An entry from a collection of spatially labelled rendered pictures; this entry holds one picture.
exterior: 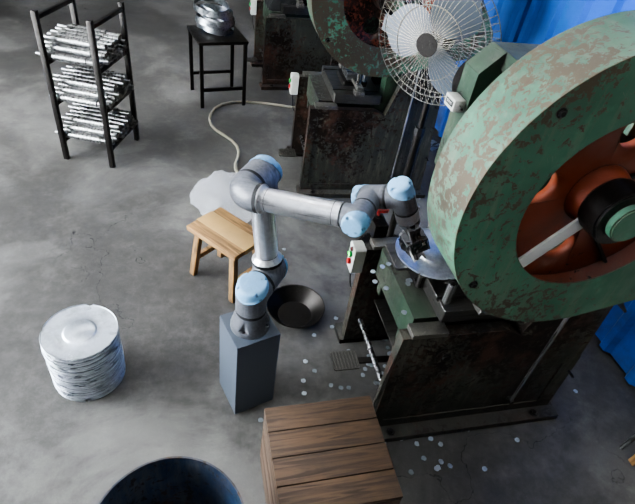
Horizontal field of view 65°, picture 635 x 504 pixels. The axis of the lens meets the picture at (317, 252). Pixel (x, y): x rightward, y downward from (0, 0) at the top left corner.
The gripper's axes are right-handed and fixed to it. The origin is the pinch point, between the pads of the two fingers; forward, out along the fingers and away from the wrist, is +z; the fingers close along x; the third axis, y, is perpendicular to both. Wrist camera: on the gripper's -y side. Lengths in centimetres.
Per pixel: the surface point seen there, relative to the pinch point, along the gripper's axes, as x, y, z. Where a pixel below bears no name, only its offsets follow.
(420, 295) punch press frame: -1.8, -1.2, 23.6
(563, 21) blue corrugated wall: 146, -145, 26
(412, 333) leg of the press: -11.1, 15.8, 19.6
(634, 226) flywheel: 43, 44, -31
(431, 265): 5.3, -3.0, 11.7
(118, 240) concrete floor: -138, -122, 30
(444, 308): 2.9, 11.3, 19.2
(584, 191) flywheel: 37, 34, -37
